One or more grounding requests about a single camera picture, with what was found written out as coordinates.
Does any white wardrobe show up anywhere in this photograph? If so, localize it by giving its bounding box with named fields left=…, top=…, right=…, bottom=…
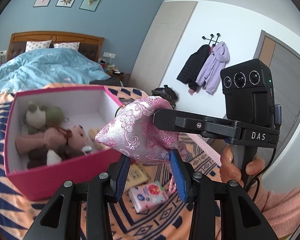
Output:
left=129, top=1, right=198, bottom=98

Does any grey door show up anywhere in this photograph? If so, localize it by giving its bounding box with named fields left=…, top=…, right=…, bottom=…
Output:
left=252, top=29, right=300, bottom=160

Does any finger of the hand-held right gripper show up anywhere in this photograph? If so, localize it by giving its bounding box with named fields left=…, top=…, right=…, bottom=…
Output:
left=152, top=108, right=242, bottom=140

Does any orange navy patterned blanket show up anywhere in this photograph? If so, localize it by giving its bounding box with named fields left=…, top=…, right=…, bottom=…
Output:
left=0, top=82, right=265, bottom=240

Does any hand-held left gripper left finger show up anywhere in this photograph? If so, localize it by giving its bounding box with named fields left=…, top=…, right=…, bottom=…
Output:
left=22, top=155, right=132, bottom=240

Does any green leaf framed picture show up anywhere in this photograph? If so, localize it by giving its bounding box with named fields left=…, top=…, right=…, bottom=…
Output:
left=79, top=0, right=104, bottom=12

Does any green frog plush toy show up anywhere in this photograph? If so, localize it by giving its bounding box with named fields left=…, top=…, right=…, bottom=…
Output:
left=24, top=101, right=67, bottom=134

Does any black jacket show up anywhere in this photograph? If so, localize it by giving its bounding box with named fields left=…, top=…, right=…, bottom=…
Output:
left=176, top=44, right=212, bottom=95

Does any pink crochet koala toy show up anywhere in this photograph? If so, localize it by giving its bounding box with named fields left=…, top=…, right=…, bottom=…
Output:
left=15, top=124, right=93, bottom=155

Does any pink brocade pouch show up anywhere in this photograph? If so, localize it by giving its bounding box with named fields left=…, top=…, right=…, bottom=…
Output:
left=95, top=96, right=188, bottom=195

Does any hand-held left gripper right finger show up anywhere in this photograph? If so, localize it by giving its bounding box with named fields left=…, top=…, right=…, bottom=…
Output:
left=169, top=149, right=277, bottom=240

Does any purple hooded jacket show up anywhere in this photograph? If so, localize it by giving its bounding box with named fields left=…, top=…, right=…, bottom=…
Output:
left=195, top=41, right=230, bottom=95

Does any pink cardboard box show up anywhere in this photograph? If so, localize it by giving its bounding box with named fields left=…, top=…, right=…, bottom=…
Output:
left=4, top=85, right=222, bottom=202

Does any cream bunny plush toy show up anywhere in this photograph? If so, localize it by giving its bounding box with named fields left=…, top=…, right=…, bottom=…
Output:
left=89, top=127, right=102, bottom=146

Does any yellow paper packet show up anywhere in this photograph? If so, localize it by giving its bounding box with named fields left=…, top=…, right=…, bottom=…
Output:
left=126, top=162, right=152, bottom=188

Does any person's right forearm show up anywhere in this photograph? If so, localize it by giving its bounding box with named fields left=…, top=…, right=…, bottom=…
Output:
left=247, top=172, right=300, bottom=240

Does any black backpack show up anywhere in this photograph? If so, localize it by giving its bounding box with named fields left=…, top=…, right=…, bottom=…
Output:
left=151, top=85, right=179, bottom=103

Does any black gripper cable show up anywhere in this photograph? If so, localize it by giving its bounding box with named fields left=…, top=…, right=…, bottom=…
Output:
left=245, top=104, right=282, bottom=191

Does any dark cloth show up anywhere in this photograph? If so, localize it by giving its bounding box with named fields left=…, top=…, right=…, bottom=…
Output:
left=89, top=76, right=124, bottom=87

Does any white printed pillow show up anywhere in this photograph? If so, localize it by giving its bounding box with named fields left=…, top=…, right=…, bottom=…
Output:
left=25, top=41, right=51, bottom=52
left=53, top=42, right=80, bottom=52

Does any black wall coat rack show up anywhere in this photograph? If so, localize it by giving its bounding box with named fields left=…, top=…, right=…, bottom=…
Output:
left=202, top=33, right=221, bottom=47

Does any brown knitted plush toy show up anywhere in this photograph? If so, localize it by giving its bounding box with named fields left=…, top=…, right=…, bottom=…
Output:
left=27, top=145, right=92, bottom=169

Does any wooden bed headboard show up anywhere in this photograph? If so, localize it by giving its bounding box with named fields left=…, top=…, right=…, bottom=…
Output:
left=7, top=31, right=105, bottom=63

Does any person's right hand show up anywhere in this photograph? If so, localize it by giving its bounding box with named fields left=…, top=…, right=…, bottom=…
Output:
left=219, top=145, right=267, bottom=190

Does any blue duvet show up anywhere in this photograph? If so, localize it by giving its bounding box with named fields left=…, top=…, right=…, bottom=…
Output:
left=0, top=48, right=111, bottom=98

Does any pink floral tissue pack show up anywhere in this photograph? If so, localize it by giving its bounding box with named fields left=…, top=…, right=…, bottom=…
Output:
left=128, top=181, right=168, bottom=213

